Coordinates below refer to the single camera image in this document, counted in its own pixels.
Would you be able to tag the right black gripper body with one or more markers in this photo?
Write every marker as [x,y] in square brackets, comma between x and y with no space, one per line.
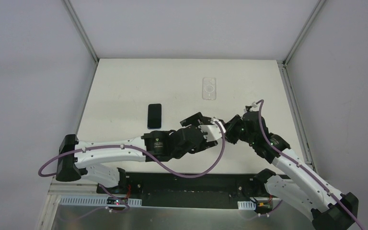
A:
[232,127]

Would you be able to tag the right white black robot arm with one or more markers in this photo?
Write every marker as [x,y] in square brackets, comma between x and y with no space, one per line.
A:
[326,207]

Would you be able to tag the right circuit board orange connector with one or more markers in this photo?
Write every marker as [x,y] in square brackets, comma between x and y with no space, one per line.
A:
[263,207]

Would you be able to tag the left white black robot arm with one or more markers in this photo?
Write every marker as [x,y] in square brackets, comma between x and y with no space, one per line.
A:
[86,160]

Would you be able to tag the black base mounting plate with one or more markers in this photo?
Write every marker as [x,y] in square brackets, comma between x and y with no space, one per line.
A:
[220,191]

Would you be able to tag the clear transparent phone case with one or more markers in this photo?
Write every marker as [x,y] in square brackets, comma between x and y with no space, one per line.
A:
[209,89]

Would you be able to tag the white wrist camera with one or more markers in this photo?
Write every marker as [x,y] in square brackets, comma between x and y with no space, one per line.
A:
[213,131]
[249,108]

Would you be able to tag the left green circuit board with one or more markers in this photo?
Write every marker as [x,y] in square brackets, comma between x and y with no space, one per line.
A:
[115,202]

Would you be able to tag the aluminium frame rail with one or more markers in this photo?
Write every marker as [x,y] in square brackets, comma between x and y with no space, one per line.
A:
[288,85]
[63,165]

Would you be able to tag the left aluminium frame rail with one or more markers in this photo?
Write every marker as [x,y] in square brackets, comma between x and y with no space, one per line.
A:
[63,165]

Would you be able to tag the left white slotted cable duct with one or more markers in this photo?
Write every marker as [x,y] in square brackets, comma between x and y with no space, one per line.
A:
[93,201]

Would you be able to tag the right aluminium frame rail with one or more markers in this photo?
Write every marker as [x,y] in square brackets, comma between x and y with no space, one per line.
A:
[288,85]

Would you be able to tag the right white slotted cable duct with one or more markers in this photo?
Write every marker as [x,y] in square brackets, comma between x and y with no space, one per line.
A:
[246,205]

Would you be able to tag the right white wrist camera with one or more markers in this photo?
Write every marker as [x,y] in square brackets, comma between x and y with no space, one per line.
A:
[249,108]

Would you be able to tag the shiny metal front panel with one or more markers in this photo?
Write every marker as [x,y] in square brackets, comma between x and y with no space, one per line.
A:
[144,218]

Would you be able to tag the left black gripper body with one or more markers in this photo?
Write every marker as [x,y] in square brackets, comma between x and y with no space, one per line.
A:
[193,120]

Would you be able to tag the black phone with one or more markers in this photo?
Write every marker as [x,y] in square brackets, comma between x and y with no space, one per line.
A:
[154,118]

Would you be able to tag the white slotted cable duct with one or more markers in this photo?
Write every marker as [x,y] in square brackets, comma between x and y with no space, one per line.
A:
[93,201]
[246,205]

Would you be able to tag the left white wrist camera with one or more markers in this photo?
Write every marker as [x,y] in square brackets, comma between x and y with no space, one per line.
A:
[213,131]

